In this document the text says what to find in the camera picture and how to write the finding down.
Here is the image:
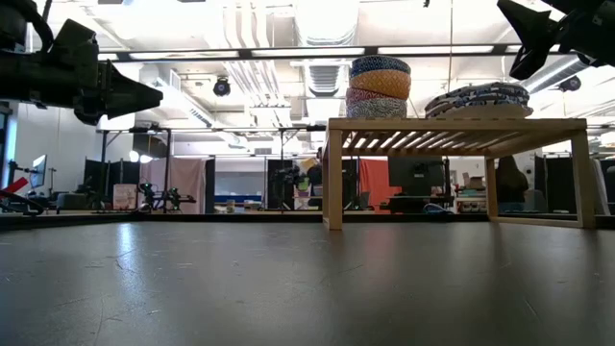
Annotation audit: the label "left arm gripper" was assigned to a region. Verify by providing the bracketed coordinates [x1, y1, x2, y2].
[47, 18, 164, 127]

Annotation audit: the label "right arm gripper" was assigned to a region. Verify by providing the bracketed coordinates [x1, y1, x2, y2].
[497, 0, 615, 81]

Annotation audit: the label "blue diamond-pattern bowl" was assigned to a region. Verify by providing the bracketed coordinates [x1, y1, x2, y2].
[349, 54, 413, 81]

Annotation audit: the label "orange white quatrefoil-pattern bowl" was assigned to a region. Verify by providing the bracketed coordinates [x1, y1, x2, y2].
[348, 69, 413, 101]

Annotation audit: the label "wooden slatted shelf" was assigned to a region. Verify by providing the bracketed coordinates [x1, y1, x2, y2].
[322, 117, 597, 231]

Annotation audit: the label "black ceiling spotlight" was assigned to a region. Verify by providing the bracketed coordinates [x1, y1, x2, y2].
[557, 75, 582, 95]
[212, 77, 232, 99]

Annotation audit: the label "black curtain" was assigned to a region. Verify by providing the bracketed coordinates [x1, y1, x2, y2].
[84, 158, 141, 212]

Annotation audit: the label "pink curtain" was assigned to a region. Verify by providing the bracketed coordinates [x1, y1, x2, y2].
[143, 158, 208, 215]

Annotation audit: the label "white red sign box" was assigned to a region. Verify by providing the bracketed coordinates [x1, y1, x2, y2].
[112, 185, 138, 211]

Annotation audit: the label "distant robot arms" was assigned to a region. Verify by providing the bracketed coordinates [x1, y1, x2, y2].
[137, 181, 197, 213]

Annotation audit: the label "background computer monitor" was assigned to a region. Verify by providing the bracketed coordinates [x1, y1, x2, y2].
[29, 154, 49, 191]

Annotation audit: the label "grey box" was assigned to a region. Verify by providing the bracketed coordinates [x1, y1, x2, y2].
[55, 191, 91, 215]

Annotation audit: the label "person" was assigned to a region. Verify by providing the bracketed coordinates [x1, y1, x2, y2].
[495, 156, 529, 215]
[307, 148, 324, 210]

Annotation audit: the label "black partition panel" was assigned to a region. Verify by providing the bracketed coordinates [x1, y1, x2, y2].
[533, 154, 578, 216]

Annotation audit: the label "slanted red bar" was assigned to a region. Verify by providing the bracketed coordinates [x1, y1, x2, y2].
[0, 176, 31, 196]

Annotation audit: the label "cardboard box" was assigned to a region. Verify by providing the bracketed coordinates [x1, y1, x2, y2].
[461, 173, 486, 191]

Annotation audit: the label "cluttered background desk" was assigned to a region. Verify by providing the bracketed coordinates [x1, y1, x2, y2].
[454, 186, 501, 215]

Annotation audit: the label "large black monitor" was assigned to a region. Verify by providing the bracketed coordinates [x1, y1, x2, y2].
[387, 157, 452, 198]

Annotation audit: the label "black table mat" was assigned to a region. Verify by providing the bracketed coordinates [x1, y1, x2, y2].
[0, 220, 615, 346]

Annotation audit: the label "orange curtain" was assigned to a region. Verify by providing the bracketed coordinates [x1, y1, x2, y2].
[358, 160, 403, 212]

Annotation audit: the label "silver ceiling duct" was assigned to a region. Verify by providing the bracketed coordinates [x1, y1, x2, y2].
[521, 55, 592, 95]

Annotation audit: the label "black metal frame station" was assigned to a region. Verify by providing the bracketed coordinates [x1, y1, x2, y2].
[98, 125, 328, 215]

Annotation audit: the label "black curved hose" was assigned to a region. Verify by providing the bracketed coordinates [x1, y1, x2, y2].
[0, 189, 45, 217]

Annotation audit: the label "overhead frame beam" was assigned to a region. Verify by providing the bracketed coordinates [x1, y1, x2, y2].
[95, 43, 525, 65]

